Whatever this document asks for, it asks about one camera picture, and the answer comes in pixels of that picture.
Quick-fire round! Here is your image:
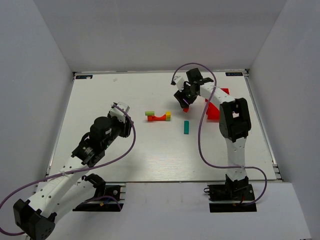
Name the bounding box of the red plastic bin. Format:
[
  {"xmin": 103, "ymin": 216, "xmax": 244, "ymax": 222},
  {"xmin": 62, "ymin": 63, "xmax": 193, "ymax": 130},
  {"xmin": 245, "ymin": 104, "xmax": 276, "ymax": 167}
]
[{"xmin": 206, "ymin": 102, "xmax": 220, "ymax": 122}]

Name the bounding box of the teal wood block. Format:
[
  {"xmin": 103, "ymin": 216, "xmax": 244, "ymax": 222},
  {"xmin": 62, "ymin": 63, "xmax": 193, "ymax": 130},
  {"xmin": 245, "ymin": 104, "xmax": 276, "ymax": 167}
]
[{"xmin": 183, "ymin": 120, "xmax": 190, "ymax": 135}]

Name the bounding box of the long green wood block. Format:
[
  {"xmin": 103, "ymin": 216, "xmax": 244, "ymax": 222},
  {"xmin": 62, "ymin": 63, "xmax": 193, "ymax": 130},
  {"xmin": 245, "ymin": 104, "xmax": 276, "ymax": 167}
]
[{"xmin": 145, "ymin": 111, "xmax": 155, "ymax": 116}]

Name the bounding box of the red arch wood block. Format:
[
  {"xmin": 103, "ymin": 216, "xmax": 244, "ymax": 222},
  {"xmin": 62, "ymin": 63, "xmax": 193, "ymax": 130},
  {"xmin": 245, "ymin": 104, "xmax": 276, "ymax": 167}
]
[{"xmin": 152, "ymin": 114, "xmax": 167, "ymax": 121}]

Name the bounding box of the red rectangular wood block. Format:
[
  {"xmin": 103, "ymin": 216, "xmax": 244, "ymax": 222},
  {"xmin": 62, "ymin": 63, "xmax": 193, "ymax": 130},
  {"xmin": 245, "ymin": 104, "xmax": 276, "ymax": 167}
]
[{"xmin": 147, "ymin": 115, "xmax": 154, "ymax": 122}]

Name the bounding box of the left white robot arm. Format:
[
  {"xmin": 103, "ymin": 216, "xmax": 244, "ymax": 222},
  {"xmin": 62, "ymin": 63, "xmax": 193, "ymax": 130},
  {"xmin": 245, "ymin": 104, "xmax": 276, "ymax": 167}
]
[{"xmin": 13, "ymin": 102, "xmax": 135, "ymax": 240}]

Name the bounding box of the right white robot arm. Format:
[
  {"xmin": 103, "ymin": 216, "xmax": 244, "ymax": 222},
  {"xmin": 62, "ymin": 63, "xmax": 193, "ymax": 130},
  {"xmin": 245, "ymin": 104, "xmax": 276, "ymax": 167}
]
[{"xmin": 171, "ymin": 68, "xmax": 252, "ymax": 199}]

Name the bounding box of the right blue table sticker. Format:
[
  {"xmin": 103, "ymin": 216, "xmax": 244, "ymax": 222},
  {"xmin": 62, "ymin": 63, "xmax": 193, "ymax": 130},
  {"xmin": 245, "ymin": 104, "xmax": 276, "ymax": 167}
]
[{"xmin": 225, "ymin": 72, "xmax": 243, "ymax": 77}]

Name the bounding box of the blue table sticker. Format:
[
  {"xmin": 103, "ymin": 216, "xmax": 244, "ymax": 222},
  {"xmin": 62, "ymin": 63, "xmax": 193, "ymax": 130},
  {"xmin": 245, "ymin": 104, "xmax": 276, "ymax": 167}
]
[
  {"xmin": 225, "ymin": 72, "xmax": 243, "ymax": 77},
  {"xmin": 75, "ymin": 75, "xmax": 93, "ymax": 80}
]

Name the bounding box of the left blue table sticker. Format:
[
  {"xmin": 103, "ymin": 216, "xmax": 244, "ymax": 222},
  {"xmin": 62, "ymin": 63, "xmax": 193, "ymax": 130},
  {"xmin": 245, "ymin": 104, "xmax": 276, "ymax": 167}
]
[{"xmin": 75, "ymin": 75, "xmax": 93, "ymax": 80}]

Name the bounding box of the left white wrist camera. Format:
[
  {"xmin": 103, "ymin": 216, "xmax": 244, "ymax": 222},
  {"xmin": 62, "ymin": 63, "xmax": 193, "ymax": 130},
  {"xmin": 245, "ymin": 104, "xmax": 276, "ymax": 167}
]
[{"xmin": 108, "ymin": 102, "xmax": 130, "ymax": 123}]

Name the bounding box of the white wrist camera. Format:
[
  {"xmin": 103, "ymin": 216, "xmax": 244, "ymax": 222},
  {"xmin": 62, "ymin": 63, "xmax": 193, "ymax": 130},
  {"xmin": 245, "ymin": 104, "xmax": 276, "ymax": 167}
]
[
  {"xmin": 171, "ymin": 76, "xmax": 186, "ymax": 92},
  {"xmin": 108, "ymin": 102, "xmax": 130, "ymax": 123}
]

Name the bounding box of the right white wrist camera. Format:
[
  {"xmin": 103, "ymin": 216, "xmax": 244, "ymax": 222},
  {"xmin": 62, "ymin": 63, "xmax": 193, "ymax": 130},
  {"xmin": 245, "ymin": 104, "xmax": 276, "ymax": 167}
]
[{"xmin": 171, "ymin": 76, "xmax": 186, "ymax": 92}]

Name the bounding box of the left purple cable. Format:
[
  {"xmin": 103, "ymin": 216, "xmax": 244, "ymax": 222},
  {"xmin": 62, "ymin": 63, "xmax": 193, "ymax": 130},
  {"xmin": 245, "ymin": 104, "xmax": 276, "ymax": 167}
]
[{"xmin": 0, "ymin": 104, "xmax": 136, "ymax": 237}]

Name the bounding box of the purple cable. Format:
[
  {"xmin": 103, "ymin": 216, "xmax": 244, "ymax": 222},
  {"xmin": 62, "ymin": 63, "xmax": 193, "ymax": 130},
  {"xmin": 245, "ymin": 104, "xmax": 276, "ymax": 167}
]
[
  {"xmin": 0, "ymin": 104, "xmax": 136, "ymax": 237},
  {"xmin": 171, "ymin": 62, "xmax": 268, "ymax": 206}
]

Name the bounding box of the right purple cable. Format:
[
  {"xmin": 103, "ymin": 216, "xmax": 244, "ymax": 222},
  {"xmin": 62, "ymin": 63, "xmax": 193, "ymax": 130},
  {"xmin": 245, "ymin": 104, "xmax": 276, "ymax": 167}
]
[{"xmin": 171, "ymin": 62, "xmax": 268, "ymax": 206}]

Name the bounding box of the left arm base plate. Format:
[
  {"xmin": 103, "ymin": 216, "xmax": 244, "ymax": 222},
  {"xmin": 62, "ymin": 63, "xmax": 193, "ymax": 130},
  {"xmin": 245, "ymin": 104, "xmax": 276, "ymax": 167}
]
[{"xmin": 72, "ymin": 183, "xmax": 126, "ymax": 213}]

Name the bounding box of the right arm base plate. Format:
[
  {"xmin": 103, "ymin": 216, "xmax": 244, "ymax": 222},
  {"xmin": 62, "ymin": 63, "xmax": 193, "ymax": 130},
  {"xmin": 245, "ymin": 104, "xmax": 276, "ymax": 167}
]
[{"xmin": 203, "ymin": 184, "xmax": 257, "ymax": 213}]

